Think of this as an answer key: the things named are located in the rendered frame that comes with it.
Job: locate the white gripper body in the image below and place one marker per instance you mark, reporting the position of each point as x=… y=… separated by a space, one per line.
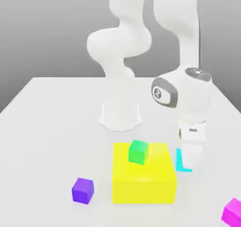
x=192 y=154

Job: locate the small cyan cube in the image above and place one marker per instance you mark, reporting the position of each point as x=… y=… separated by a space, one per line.
x=178 y=163

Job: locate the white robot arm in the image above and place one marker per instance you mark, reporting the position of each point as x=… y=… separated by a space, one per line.
x=118 y=42

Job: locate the small green cube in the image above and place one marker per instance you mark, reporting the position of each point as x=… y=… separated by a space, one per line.
x=138 y=152

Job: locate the small magenta cube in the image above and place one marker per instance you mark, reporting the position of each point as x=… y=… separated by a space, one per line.
x=232 y=212

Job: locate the small purple cube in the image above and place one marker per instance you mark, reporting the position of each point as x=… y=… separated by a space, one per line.
x=82 y=191

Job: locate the large yellow box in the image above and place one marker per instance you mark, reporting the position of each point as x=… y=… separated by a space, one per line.
x=145 y=185

